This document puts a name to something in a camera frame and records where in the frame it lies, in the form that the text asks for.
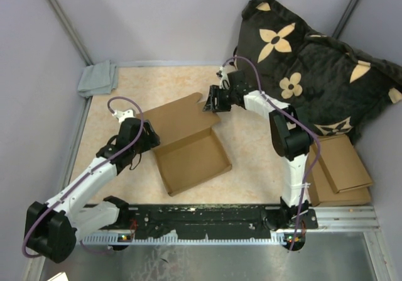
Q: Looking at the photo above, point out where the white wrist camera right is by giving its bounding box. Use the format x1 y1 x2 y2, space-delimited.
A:
217 65 236 90

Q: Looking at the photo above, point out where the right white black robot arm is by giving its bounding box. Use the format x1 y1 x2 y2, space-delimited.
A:
203 67 313 231

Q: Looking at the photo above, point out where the black floral plush cushion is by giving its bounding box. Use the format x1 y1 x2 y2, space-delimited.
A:
234 0 401 141

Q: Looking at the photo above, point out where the grey folded cloth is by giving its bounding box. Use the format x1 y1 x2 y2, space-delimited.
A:
77 60 118 98

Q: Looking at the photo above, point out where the purple cable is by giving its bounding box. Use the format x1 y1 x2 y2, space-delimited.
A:
21 97 145 259
221 55 322 252

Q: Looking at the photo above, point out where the white paper corner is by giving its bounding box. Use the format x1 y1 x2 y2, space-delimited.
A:
47 272 68 281

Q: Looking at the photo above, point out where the large flat cardboard box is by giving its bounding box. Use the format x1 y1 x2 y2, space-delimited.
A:
306 136 372 207

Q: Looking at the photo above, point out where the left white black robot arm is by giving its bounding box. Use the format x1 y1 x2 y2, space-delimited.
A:
22 118 160 263

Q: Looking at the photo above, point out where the brown cardboard box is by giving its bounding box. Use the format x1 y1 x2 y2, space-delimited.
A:
144 92 232 197

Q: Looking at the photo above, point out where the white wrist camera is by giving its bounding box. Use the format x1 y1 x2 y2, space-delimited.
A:
217 65 236 90
112 108 136 124

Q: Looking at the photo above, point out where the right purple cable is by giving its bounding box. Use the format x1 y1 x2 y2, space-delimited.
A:
221 55 322 252

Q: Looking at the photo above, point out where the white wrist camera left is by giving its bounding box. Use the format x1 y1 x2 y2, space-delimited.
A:
112 108 136 124

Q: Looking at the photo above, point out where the small flat cardboard box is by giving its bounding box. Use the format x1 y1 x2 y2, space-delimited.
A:
319 135 373 194

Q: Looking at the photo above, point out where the white slotted cable duct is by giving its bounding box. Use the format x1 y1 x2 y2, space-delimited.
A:
78 230 305 246

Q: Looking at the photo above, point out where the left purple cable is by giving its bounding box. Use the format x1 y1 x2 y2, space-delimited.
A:
21 97 145 259

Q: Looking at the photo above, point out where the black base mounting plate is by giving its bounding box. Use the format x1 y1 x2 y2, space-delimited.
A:
94 204 318 241

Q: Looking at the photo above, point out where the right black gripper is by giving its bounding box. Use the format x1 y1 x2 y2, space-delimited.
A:
204 85 237 113

